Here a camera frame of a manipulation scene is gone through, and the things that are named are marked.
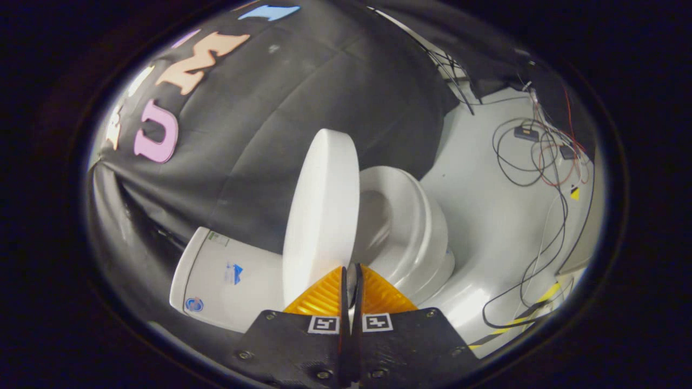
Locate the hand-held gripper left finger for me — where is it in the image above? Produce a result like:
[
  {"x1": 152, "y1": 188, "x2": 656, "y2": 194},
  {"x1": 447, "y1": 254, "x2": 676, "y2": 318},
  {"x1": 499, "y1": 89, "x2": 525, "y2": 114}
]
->
[{"x1": 232, "y1": 265, "x2": 349, "y2": 389}]

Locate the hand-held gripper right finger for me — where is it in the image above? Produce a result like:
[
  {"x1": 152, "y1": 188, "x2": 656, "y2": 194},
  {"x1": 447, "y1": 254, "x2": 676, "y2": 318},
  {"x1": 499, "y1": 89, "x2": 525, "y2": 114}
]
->
[{"x1": 354, "y1": 263, "x2": 482, "y2": 389}]

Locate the black lid grip handle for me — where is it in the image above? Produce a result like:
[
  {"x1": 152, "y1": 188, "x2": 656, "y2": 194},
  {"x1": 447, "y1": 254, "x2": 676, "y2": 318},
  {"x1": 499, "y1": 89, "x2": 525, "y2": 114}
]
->
[{"x1": 346, "y1": 263, "x2": 361, "y2": 310}]

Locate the white toilet lid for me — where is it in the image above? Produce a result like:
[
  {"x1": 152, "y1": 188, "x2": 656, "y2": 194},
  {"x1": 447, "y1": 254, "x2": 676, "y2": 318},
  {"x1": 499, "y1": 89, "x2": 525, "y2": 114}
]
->
[{"x1": 282, "y1": 129, "x2": 361, "y2": 308}]

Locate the white toilet seat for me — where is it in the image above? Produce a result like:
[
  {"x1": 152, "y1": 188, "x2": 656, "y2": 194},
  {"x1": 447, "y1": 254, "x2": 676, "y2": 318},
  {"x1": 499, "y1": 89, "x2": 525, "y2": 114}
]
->
[{"x1": 354, "y1": 165, "x2": 449, "y2": 287}]

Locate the white toilet tank and bowl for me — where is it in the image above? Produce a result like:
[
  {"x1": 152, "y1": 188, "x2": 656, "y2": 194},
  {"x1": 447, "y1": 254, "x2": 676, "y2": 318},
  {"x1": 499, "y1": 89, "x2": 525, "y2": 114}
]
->
[{"x1": 169, "y1": 205, "x2": 456, "y2": 333}]

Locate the black backdrop cloth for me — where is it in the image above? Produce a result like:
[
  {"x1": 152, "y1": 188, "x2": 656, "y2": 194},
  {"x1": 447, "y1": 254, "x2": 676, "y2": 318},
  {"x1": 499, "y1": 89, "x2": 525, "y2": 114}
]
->
[{"x1": 86, "y1": 0, "x2": 595, "y2": 346}]

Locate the yellow black floor tape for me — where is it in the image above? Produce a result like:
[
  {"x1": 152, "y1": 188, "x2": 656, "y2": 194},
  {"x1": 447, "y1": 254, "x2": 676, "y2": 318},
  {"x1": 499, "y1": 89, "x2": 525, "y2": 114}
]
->
[{"x1": 470, "y1": 281, "x2": 563, "y2": 349}]

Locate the looped black cable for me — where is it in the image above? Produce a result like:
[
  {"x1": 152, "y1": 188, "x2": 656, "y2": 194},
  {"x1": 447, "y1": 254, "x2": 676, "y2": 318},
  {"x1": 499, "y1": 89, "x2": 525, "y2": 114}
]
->
[{"x1": 492, "y1": 116, "x2": 565, "y2": 187}]

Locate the long black cable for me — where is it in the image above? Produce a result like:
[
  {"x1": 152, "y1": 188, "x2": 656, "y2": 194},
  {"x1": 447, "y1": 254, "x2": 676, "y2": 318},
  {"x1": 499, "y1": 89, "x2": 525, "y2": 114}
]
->
[{"x1": 483, "y1": 184, "x2": 595, "y2": 329}]

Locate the red cable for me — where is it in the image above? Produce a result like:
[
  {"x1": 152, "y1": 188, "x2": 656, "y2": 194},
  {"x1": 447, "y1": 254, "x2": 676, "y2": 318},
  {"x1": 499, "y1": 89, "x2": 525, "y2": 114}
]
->
[{"x1": 533, "y1": 86, "x2": 590, "y2": 187}]

